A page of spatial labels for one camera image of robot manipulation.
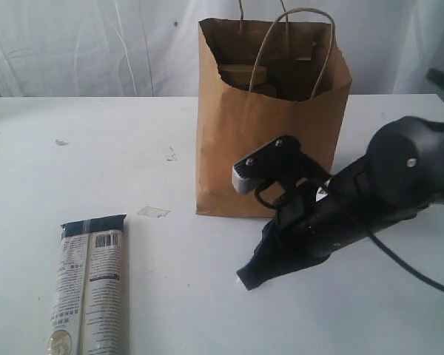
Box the white backdrop sheet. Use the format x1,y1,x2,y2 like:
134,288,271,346
0,1,444,97

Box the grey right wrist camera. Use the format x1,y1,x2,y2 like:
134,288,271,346
232,141,280,195

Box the clear tape piece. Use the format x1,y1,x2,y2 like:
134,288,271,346
137,206,170,218

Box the long noodle packet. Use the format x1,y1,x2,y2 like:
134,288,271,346
47,214,126,354

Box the tiny white paper scrap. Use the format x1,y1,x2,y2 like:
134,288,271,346
55,140,70,146

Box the brown paper shopping bag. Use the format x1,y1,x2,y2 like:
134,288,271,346
195,11,352,217

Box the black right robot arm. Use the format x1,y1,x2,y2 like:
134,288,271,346
232,116,444,290

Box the clear jar gold lid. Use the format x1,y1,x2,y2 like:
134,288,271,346
218,64,267,86

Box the clear can dark contents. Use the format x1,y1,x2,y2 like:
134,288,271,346
249,84,278,98

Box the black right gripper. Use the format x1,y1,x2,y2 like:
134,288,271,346
237,173,377,291

